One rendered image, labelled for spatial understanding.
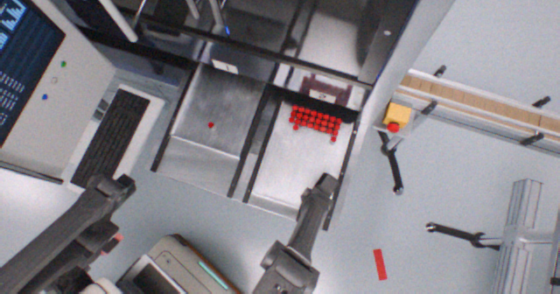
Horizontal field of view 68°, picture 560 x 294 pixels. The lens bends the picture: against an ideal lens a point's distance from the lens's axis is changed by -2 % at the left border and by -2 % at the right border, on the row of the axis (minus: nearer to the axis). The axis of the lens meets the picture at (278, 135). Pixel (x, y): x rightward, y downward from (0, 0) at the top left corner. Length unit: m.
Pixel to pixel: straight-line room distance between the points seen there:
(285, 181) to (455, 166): 1.31
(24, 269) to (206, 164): 0.75
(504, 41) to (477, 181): 0.89
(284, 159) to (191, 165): 0.33
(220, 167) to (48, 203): 1.42
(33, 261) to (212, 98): 0.86
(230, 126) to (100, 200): 0.64
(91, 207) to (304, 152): 0.76
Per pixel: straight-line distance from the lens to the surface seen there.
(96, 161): 1.68
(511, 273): 1.98
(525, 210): 2.04
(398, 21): 0.91
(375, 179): 2.39
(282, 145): 1.48
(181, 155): 1.52
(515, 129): 1.63
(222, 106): 1.54
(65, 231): 0.97
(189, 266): 2.09
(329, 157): 1.47
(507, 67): 2.85
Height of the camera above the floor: 2.32
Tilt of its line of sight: 75 degrees down
